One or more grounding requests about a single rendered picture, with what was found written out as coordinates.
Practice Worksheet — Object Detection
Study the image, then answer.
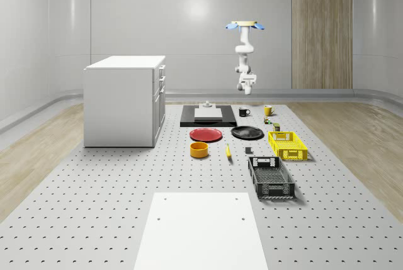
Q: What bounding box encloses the black plate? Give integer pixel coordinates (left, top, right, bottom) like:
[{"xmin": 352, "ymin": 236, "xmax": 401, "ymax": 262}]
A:
[{"xmin": 230, "ymin": 125, "xmax": 264, "ymax": 140}]

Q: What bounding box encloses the drone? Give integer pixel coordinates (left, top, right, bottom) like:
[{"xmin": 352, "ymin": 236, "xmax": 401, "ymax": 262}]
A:
[{"xmin": 225, "ymin": 21, "xmax": 265, "ymax": 31}]

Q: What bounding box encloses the red plate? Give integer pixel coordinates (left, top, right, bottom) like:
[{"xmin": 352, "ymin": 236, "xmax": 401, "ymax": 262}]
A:
[{"xmin": 189, "ymin": 127, "xmax": 224, "ymax": 142}]

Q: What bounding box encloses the yellow basket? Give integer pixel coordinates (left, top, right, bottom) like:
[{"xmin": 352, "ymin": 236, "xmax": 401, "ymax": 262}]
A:
[{"xmin": 268, "ymin": 131, "xmax": 309, "ymax": 161}]

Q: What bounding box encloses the yellow bowl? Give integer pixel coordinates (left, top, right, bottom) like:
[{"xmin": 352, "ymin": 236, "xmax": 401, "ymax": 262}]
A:
[{"xmin": 190, "ymin": 142, "xmax": 209, "ymax": 159}]

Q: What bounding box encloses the dark grey basket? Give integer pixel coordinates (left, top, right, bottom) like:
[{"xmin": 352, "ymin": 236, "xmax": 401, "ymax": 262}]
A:
[{"xmin": 247, "ymin": 155, "xmax": 297, "ymax": 200}]

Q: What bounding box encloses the white cabinet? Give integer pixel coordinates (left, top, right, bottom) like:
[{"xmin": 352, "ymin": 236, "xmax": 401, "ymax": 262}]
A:
[{"xmin": 83, "ymin": 55, "xmax": 167, "ymax": 149}]

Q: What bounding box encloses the white board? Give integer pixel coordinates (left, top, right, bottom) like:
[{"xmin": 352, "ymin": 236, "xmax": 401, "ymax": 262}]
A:
[{"xmin": 133, "ymin": 192, "xmax": 269, "ymax": 270}]

